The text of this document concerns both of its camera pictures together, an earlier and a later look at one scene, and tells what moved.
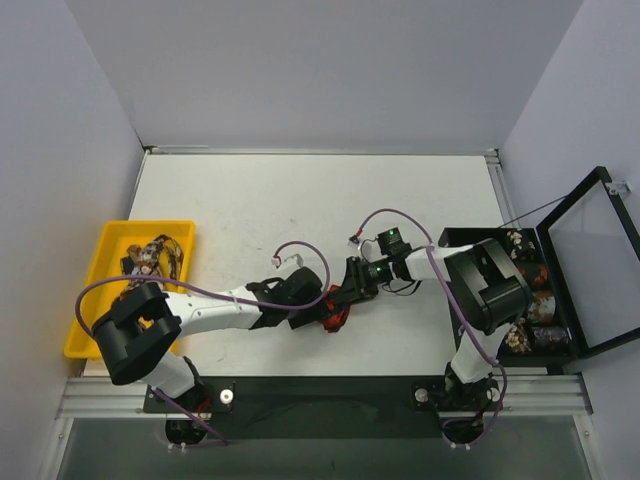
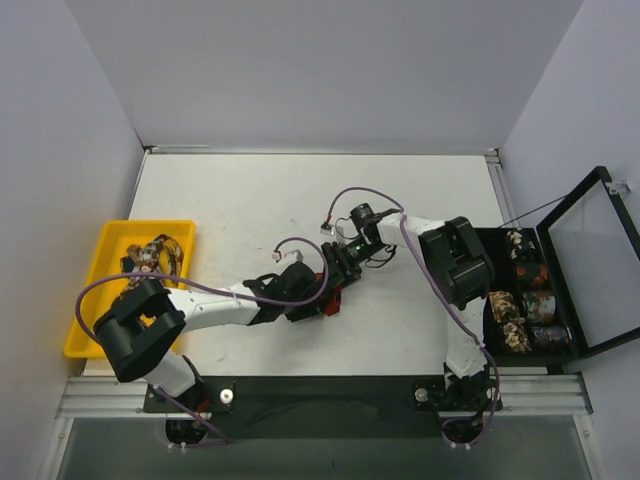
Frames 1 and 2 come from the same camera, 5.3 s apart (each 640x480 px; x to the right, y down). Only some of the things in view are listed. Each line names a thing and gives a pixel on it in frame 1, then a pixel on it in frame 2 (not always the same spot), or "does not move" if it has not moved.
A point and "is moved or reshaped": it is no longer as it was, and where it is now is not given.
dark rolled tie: (551, 336) does not move
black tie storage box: (540, 336) does not move
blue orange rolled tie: (542, 307) does not move
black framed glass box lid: (592, 251) does not move
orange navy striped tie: (336, 309) is moved or reshaped
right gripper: (356, 279) to (336, 265)
